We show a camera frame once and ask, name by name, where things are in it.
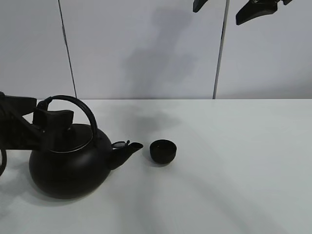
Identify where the black looped cable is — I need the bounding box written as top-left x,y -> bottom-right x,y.
0,148 -> 8,177

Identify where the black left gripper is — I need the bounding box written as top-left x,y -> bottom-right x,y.
0,92 -> 74,151

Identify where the black round teapot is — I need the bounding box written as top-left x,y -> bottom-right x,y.
29,95 -> 143,199

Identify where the small black teacup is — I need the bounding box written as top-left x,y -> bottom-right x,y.
149,139 -> 177,165

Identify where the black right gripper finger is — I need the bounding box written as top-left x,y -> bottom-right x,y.
193,0 -> 208,13
235,0 -> 277,25

